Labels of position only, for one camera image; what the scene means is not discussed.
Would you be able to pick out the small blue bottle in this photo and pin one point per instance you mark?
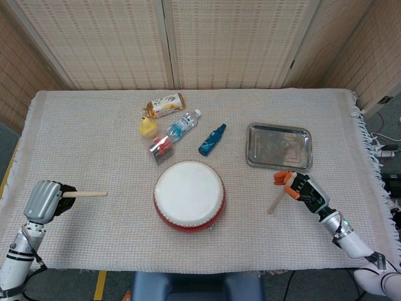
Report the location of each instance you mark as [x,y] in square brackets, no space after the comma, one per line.
[210,141]

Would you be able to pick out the black box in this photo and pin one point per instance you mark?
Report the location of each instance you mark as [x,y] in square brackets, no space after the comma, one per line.
[393,185]

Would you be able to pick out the small orange object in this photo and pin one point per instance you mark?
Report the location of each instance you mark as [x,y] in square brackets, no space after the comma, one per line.
[127,296]

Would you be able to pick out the clear water bottle blue label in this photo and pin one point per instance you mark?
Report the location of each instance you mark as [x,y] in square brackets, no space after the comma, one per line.
[181,125]

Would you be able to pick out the white power strip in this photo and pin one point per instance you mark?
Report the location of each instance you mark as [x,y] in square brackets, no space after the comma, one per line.
[387,153]

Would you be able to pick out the black label plate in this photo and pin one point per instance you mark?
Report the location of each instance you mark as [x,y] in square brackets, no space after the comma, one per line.
[386,99]

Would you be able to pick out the wooden drumstick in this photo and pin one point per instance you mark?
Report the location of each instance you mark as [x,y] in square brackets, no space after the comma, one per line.
[91,194]
[275,202]

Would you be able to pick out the biscuit snack packet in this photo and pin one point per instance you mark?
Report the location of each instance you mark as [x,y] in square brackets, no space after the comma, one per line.
[164,105]

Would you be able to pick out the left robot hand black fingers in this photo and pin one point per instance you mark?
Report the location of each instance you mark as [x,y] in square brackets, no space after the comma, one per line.
[42,200]

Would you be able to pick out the white woven tablecloth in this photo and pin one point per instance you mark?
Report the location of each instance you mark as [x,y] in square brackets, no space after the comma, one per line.
[78,141]

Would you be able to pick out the yellow toy pear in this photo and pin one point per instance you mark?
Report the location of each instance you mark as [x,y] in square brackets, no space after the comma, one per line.
[148,128]

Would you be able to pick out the red drum white skin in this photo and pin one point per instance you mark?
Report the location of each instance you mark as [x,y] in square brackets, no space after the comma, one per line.
[188,194]

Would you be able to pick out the clear plastic box red contents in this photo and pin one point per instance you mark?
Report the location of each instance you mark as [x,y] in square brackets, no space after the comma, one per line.
[161,149]

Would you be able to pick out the rectangular metal tray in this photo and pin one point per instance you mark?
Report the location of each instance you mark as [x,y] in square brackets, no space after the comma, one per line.
[279,145]

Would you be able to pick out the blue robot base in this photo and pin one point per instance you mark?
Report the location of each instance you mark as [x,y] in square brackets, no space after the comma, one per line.
[197,287]

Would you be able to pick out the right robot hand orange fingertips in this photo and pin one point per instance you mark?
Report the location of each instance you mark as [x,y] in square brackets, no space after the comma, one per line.
[313,194]

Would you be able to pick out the woven folding screen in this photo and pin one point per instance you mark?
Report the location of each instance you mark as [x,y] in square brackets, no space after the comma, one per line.
[94,47]

